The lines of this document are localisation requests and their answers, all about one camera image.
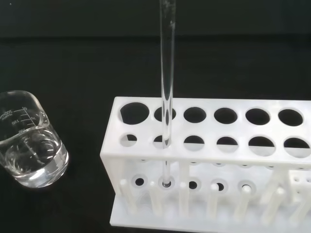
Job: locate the white test tube rack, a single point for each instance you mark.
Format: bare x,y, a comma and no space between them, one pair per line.
218,157

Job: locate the glass beaker with water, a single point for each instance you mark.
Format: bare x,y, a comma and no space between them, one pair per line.
31,157

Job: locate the black bench cloth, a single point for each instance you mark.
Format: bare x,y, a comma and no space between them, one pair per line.
73,48

